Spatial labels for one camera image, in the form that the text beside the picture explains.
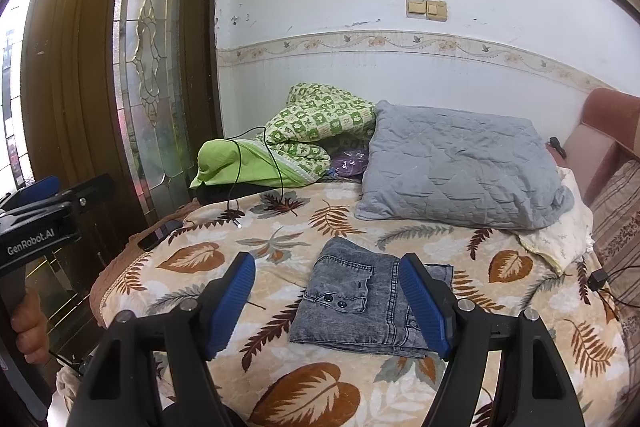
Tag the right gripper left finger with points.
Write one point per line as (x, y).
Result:
(152, 371)

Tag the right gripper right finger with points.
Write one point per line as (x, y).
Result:
(533, 386)

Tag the blue denim pants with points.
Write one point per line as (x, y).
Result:
(354, 302)

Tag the person's left hand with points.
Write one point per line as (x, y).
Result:
(30, 326)

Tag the black phone on bed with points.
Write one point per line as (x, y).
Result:
(155, 237)

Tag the black charger adapter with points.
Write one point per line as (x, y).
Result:
(597, 280)

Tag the leaf pattern beige blanket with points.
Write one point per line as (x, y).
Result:
(270, 381)

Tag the cream white cloth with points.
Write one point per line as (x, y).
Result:
(569, 238)

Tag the wooden door with glass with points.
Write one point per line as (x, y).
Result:
(125, 88)

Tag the striped brown cushion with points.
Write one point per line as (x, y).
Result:
(616, 240)

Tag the black item by headboard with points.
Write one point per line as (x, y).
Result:
(556, 145)

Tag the grey quilted pillow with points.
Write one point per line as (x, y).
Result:
(460, 168)

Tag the pink headboard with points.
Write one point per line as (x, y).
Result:
(606, 136)

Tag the purple patterned cloth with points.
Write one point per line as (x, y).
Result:
(349, 162)

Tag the green patterned quilt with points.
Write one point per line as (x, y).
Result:
(293, 149)

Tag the beige light switches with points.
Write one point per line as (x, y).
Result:
(429, 9)

